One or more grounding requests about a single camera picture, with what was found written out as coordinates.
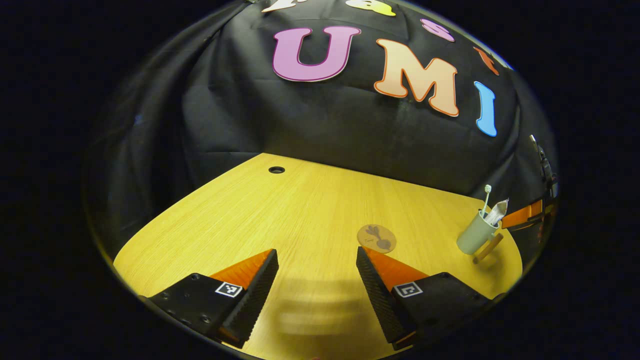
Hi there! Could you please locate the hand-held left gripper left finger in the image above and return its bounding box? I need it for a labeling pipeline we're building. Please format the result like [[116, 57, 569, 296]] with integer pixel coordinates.
[[140, 248, 280, 349]]

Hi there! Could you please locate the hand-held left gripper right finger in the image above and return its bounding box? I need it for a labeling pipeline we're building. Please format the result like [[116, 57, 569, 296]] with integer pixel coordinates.
[[355, 246, 493, 351]]

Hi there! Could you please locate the white toothpaste tube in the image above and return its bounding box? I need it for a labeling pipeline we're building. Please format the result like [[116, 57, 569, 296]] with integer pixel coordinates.
[[484, 198, 510, 227]]

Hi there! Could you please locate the pale blue cup wooden handle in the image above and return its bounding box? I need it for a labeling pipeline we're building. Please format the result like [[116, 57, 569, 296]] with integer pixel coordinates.
[[456, 209, 505, 265]]

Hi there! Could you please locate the round cork coaster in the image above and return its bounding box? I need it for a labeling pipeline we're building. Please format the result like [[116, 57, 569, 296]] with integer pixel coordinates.
[[356, 223, 398, 254]]

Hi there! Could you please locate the wooden desktop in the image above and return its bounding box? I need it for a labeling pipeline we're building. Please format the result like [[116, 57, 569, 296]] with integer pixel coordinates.
[[113, 152, 523, 360]]

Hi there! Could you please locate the black backdrop cloth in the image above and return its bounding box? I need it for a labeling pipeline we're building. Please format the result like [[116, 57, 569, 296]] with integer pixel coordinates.
[[85, 0, 560, 261]]

